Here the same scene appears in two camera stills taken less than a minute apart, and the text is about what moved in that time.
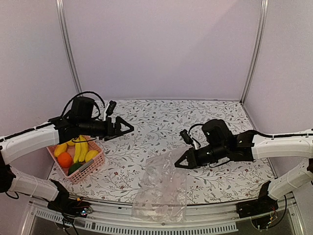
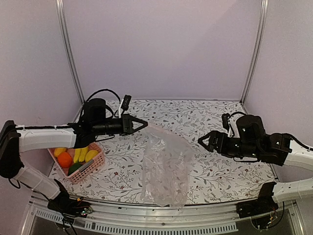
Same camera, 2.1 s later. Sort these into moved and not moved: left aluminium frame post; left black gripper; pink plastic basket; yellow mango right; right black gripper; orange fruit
Moved: left black gripper; right black gripper
Not moved: left aluminium frame post; yellow mango right; orange fruit; pink plastic basket
